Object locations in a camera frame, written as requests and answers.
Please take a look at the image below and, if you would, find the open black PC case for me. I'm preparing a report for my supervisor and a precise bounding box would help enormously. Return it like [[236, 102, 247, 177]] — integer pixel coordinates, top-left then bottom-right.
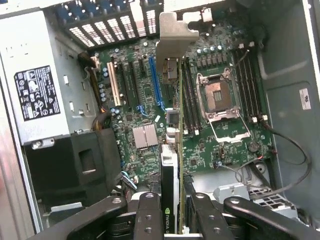
[[0, 0, 320, 240]]

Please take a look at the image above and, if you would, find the blue SATA wire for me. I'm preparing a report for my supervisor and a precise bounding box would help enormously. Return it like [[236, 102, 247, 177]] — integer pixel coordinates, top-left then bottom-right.
[[120, 170, 139, 191]]

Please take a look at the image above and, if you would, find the coin cell battery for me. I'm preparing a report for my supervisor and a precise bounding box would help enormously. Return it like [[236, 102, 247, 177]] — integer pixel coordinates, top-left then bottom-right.
[[247, 141, 261, 154]]

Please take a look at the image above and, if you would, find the black looped wire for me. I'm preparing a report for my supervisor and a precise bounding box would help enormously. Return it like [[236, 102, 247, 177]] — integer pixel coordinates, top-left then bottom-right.
[[234, 118, 314, 201]]

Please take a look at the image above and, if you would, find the black RAM slot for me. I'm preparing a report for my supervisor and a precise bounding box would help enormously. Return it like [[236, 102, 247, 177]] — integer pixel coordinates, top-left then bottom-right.
[[181, 59, 193, 136], [233, 49, 260, 124], [190, 57, 203, 133], [246, 42, 269, 122]]

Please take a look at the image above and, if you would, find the silver chipset heatsink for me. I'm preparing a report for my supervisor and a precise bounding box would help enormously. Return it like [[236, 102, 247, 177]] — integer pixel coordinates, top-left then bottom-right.
[[132, 123, 159, 150]]

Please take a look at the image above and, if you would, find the silver socket cover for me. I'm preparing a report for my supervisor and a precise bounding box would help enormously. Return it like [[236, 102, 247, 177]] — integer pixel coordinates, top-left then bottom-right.
[[208, 113, 252, 144]]

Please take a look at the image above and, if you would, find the silver perforated drive cage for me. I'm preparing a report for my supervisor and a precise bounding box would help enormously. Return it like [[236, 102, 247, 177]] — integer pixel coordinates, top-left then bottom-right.
[[212, 159, 305, 222]]

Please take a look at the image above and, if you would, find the short black expansion slot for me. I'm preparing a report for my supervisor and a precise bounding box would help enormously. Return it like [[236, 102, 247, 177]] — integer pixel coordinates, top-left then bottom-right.
[[138, 58, 148, 79]]

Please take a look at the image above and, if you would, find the blue expansion slot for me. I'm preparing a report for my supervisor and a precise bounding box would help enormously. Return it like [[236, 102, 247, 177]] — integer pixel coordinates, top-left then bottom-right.
[[148, 56, 166, 111]]

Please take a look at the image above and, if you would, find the CPU socket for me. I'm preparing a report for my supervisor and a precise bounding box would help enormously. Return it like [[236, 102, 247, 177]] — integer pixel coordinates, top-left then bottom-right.
[[196, 66, 242, 124]]

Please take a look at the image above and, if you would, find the sleeved power wire bundle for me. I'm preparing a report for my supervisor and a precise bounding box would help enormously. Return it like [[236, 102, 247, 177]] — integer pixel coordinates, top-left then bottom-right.
[[77, 51, 113, 132]]

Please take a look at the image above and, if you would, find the black fan shroud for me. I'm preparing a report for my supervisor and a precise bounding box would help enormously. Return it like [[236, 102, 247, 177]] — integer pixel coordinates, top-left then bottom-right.
[[24, 126, 123, 208]]

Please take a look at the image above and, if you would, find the green motherboard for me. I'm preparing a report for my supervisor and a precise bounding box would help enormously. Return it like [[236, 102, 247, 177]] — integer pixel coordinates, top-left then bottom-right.
[[92, 14, 279, 191]]

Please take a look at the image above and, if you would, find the grey power supply unit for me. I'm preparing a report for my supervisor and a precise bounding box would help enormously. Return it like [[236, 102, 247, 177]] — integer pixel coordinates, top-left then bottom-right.
[[0, 10, 101, 147]]

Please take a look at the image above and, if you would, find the white expansion slot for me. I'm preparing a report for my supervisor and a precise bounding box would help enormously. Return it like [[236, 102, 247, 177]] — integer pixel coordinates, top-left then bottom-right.
[[106, 61, 123, 108]]

